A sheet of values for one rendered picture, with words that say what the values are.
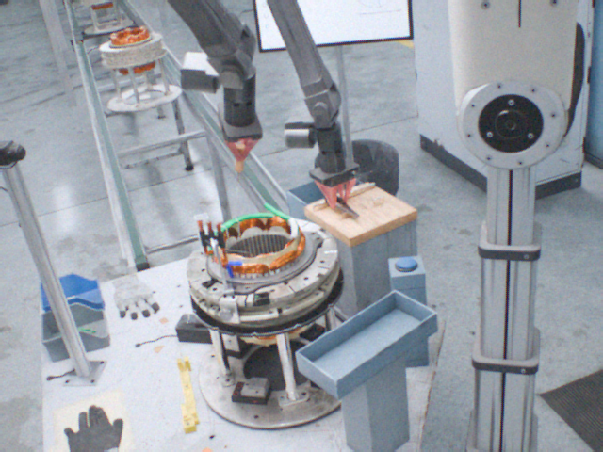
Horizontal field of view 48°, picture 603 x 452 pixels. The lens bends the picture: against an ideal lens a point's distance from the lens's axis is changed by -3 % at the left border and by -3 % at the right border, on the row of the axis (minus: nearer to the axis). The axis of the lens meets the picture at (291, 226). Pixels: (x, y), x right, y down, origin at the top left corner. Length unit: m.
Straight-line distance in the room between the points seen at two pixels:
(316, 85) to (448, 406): 1.49
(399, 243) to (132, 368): 0.71
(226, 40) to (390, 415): 0.74
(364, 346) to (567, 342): 1.72
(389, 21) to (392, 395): 1.35
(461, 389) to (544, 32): 1.85
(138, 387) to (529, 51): 1.15
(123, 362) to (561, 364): 1.70
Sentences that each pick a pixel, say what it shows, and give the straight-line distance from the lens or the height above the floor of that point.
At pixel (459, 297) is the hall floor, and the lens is 3.12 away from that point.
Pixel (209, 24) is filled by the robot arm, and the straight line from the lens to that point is 1.07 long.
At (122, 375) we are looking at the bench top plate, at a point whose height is 0.78.
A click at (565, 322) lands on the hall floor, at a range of 3.01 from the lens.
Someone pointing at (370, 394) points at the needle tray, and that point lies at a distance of 1.26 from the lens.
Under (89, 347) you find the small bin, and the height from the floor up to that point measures 0.80.
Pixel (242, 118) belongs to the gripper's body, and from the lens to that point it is 1.23.
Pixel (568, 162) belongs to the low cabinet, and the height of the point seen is 0.18.
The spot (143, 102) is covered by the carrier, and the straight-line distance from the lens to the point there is 3.57.
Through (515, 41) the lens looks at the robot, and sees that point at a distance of 1.02.
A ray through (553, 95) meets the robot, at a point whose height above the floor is 1.48.
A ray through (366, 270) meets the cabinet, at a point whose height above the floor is 0.96.
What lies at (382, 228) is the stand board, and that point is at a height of 1.06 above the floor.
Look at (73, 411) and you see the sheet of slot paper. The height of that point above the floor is 0.78.
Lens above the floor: 1.84
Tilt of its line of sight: 29 degrees down
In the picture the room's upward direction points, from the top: 9 degrees counter-clockwise
